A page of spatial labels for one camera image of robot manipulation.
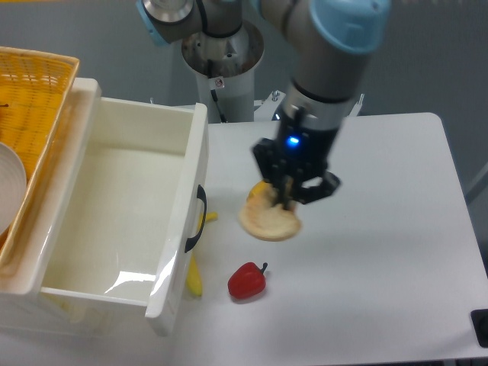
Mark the upper white drawer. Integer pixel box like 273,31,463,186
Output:
41,98,208,336

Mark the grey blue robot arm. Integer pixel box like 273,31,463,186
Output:
136,1,391,209

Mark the white drawer cabinet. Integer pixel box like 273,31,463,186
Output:
1,79,127,334

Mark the black object at table edge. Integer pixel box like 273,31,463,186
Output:
470,309,488,348

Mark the white metal bracket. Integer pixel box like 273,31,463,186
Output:
253,90,286,121

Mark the black cable on pedestal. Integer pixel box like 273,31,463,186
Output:
207,60,229,124

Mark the yellow bell pepper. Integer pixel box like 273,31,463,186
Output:
246,181,268,201

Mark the white plate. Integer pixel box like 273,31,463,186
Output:
1,143,27,234

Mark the yellow banana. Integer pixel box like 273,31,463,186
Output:
185,211,218,297

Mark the triangle bread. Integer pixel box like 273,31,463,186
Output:
239,185,302,242

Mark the red bell pepper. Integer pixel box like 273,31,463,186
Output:
227,262,268,300

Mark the black drawer handle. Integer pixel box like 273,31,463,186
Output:
185,185,207,253

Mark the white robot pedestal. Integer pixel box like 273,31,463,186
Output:
181,21,264,124

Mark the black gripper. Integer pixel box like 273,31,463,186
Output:
252,121,341,211

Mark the yellow plastic basket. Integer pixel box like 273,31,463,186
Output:
1,47,79,266

